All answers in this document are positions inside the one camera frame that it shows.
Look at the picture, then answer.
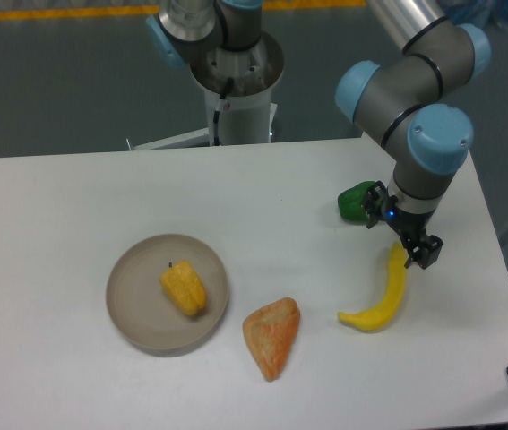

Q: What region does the orange triangular bread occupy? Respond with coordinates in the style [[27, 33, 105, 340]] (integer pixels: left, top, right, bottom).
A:
[[242, 297, 301, 382]]

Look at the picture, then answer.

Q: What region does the yellow bell pepper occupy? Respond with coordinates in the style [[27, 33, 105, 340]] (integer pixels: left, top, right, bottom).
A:
[[159, 261, 208, 317]]

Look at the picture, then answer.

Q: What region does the black cable on pedestal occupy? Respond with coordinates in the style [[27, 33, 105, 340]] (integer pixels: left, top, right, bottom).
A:
[[211, 77, 236, 147]]

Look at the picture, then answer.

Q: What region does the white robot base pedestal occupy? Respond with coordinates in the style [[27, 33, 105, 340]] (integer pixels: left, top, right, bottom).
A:
[[129, 31, 284, 151]]

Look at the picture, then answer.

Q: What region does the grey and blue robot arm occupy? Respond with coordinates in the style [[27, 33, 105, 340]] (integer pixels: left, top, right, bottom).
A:
[[146, 1, 491, 268]]

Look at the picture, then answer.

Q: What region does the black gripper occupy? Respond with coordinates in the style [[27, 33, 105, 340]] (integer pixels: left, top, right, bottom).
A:
[[361, 181, 443, 270]]

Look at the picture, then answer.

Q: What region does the beige round plate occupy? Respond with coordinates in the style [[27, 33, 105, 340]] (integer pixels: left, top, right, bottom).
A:
[[106, 234, 229, 357]]

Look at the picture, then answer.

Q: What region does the green bell pepper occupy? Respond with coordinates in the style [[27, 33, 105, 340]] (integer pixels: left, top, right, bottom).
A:
[[337, 181, 375, 224]]

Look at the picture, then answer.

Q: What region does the yellow banana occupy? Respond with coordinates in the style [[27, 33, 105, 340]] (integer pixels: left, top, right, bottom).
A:
[[337, 243, 408, 332]]

